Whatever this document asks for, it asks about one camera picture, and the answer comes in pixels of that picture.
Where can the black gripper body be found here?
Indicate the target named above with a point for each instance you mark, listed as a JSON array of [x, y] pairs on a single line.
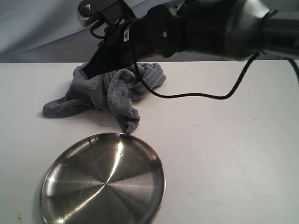
[[159, 32]]

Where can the grey fleece cloth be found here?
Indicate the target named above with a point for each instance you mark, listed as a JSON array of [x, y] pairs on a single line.
[[112, 92]]

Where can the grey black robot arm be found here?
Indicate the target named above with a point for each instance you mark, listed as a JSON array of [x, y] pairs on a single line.
[[205, 26]]

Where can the grey backdrop cloth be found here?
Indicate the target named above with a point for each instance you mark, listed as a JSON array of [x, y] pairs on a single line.
[[45, 31]]

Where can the round stainless steel plate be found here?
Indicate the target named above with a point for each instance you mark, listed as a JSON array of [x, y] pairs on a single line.
[[108, 178]]

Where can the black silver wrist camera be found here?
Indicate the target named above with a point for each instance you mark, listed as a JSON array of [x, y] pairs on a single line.
[[104, 11]]

